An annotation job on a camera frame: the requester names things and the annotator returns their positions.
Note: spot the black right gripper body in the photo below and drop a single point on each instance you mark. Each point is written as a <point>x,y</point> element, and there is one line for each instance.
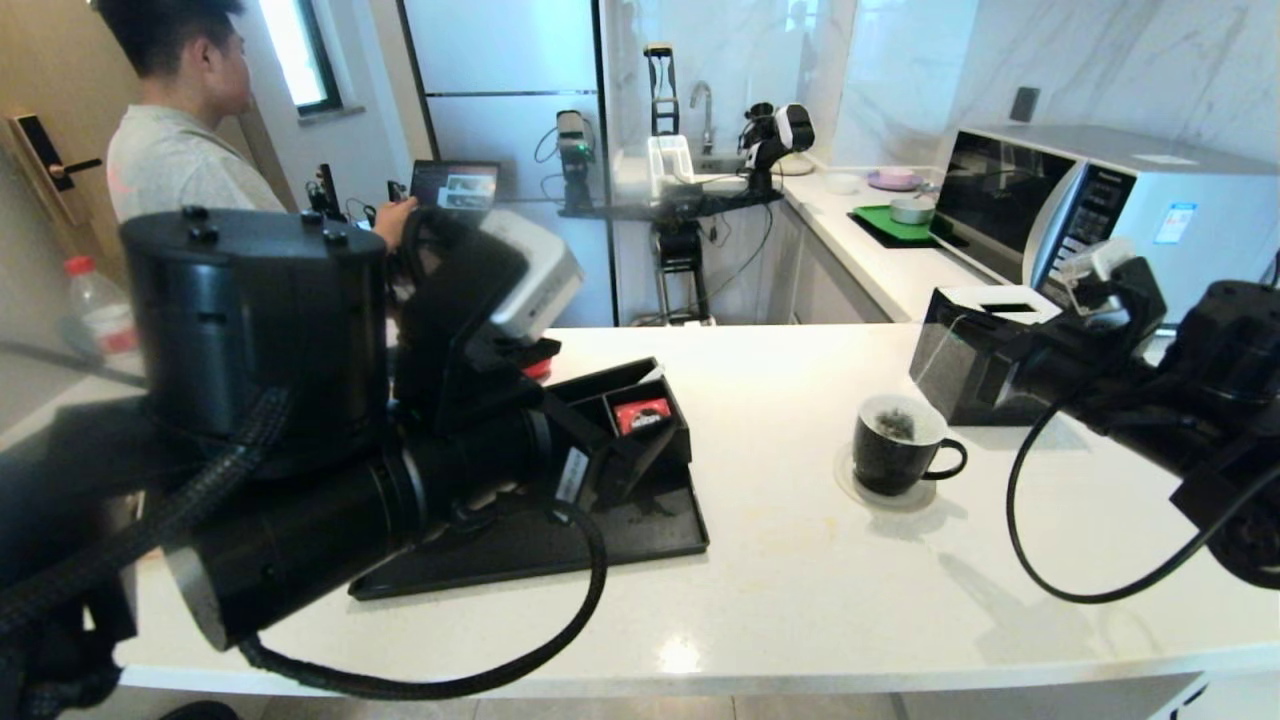
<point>1060,365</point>

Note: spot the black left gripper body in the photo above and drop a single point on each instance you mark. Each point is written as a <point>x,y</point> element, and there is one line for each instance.
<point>530,470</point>

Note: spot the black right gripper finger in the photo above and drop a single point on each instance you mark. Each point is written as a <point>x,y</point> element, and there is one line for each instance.
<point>965,350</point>
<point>965,385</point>

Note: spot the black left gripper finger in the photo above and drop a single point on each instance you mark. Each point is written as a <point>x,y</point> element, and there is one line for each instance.
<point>630,480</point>
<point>640,440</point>

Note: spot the grey pyramid tea bag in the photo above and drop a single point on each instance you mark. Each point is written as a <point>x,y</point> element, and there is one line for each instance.
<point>897,425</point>

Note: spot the clear water bottle red cap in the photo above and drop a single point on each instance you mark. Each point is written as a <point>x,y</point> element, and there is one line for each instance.
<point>100,320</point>

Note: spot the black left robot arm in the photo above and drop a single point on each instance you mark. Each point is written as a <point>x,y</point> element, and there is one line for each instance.
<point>250,330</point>

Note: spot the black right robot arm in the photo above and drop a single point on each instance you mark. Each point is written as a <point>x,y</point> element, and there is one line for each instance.
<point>1220,380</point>

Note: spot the red instant coffee sachet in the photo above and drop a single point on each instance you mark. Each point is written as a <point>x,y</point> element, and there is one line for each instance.
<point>643,415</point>

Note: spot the black compartment organizer box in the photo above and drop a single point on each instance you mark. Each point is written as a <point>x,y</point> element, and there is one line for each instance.
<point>670,440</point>

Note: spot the black tissue box white lid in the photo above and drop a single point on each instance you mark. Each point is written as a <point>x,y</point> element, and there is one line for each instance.
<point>1000,305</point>

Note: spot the black rectangular serving tray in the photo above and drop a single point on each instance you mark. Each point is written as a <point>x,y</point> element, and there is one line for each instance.
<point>620,540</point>

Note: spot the red strawberry shaped ornament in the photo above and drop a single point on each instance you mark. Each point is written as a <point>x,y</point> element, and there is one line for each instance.
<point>540,370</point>

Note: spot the black mug white inside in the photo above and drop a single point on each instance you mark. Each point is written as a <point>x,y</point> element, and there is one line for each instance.
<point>890,470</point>

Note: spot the round clear coaster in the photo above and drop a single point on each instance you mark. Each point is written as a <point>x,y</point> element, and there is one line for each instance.
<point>905,503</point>

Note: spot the black tray under mat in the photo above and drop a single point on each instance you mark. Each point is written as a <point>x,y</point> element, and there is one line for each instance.
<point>880,239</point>

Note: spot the white kitchen cabinet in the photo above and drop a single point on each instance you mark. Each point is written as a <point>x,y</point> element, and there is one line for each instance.
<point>830,285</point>

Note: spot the small grey bowl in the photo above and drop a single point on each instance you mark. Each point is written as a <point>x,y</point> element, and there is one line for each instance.
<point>908,211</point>

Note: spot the green mat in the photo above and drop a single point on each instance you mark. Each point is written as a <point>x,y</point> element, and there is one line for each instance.
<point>880,221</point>

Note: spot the purple plate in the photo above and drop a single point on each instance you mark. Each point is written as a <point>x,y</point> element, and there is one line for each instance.
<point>892,181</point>

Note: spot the black centre stand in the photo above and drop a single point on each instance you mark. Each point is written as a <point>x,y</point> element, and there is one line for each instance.
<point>680,260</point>

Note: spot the small white bowl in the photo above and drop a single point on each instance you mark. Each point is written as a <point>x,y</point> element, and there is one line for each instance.
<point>842,184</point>

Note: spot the silver microwave oven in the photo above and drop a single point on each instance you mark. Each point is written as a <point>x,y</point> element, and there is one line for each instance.
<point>1200,190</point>

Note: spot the translucent white box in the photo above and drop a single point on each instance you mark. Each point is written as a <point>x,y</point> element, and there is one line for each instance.
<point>668,160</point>

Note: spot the black open laptop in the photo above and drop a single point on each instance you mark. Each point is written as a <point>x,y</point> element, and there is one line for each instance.
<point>455,185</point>

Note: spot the black device with green light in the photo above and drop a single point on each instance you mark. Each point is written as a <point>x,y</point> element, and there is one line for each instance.
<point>573,150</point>

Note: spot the chrome kitchen faucet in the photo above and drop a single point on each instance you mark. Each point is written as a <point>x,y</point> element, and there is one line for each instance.
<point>705,106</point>

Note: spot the grey white refrigerator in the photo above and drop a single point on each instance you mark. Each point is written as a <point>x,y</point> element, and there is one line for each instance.
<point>500,60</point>

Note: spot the man in grey shirt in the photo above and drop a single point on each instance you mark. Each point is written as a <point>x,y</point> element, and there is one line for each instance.
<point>170,160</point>

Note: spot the dark framed window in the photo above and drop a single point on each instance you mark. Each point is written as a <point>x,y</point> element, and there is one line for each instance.
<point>300,50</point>

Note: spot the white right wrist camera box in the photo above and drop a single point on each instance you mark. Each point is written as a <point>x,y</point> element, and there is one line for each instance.
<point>1095,260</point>

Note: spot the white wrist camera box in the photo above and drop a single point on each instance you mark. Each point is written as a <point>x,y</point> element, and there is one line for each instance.
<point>540,270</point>
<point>1095,260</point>

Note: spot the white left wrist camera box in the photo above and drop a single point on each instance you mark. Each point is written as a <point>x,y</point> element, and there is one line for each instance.
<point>540,270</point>

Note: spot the dark wall socket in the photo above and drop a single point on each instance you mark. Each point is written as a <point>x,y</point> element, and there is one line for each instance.
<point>1022,105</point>

